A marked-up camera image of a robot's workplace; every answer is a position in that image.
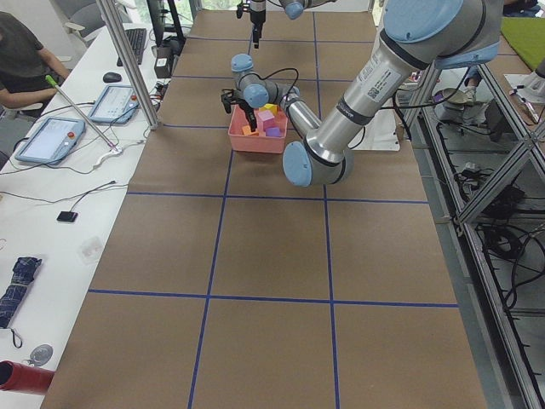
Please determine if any folded blue umbrella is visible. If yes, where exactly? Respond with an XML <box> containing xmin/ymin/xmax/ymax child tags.
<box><xmin>1</xmin><ymin>256</ymin><xmax>43</xmax><ymax>329</ymax></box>

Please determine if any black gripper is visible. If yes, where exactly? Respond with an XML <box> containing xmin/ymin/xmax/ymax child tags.
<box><xmin>221</xmin><ymin>89</ymin><xmax>257</xmax><ymax>132</ymax></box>
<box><xmin>236</xmin><ymin>0</ymin><xmax>267</xmax><ymax>49</ymax></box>

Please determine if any black keyboard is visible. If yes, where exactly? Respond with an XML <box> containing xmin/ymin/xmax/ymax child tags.
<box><xmin>124</xmin><ymin>28</ymin><xmax>147</xmax><ymax>65</ymax></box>

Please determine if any pink plastic bin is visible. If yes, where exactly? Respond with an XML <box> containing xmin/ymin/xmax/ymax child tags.
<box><xmin>228</xmin><ymin>106</ymin><xmax>288</xmax><ymax>153</ymax></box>

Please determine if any blue teach pendant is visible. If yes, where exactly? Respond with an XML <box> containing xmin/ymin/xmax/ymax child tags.
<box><xmin>15</xmin><ymin>117</ymin><xmax>86</xmax><ymax>165</ymax></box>
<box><xmin>89</xmin><ymin>84</ymin><xmax>139</xmax><ymax>125</ymax></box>

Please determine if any seated person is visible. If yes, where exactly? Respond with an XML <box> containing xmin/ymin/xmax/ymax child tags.
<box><xmin>1</xmin><ymin>12</ymin><xmax>70</xmax><ymax>110</ymax></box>

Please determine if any aluminium frame rail structure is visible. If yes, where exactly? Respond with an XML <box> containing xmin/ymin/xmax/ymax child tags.
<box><xmin>397</xmin><ymin>55</ymin><xmax>544</xmax><ymax>408</ymax></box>

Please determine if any blue tape grid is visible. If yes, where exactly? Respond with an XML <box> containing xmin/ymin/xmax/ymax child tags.
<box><xmin>87</xmin><ymin>8</ymin><xmax>461</xmax><ymax>409</ymax></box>

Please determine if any purple foam block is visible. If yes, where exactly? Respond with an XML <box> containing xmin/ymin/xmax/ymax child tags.
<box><xmin>265</xmin><ymin>127</ymin><xmax>284</xmax><ymax>137</ymax></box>

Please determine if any yellow foam block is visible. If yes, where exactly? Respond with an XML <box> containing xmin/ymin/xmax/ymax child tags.
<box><xmin>260</xmin><ymin>103</ymin><xmax>278</xmax><ymax>116</ymax></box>

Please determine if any small black puck device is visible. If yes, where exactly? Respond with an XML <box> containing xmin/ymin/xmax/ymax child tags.
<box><xmin>56</xmin><ymin>210</ymin><xmax>78</xmax><ymax>223</ymax></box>

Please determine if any far blue teach pendant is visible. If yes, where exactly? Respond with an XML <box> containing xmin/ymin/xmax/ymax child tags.
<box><xmin>89</xmin><ymin>84</ymin><xmax>139</xmax><ymax>125</ymax></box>

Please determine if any pink foam block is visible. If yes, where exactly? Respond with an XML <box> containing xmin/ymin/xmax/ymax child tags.
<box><xmin>256</xmin><ymin>110</ymin><xmax>276</xmax><ymax>132</ymax></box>

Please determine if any orange foam block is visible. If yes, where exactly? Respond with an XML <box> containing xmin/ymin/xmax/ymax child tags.
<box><xmin>242</xmin><ymin>125</ymin><xmax>259</xmax><ymax>135</ymax></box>

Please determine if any red cylinder bottle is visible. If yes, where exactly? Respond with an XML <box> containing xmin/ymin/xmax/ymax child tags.
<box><xmin>1</xmin><ymin>360</ymin><xmax>55</xmax><ymax>395</ymax></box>

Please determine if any aluminium frame post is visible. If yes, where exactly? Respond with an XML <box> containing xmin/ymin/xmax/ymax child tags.
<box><xmin>96</xmin><ymin>0</ymin><xmax>159</xmax><ymax>130</ymax></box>

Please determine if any near blue teach pendant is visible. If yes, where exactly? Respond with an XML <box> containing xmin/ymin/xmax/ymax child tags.
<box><xmin>15</xmin><ymin>117</ymin><xmax>86</xmax><ymax>165</ymax></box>

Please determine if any white rod green tip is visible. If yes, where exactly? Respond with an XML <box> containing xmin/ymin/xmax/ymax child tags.
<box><xmin>45</xmin><ymin>75</ymin><xmax>122</xmax><ymax>155</ymax></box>

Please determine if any black computer mouse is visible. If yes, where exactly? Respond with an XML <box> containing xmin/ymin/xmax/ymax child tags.
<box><xmin>102</xmin><ymin>72</ymin><xmax>122</xmax><ymax>84</ymax></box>

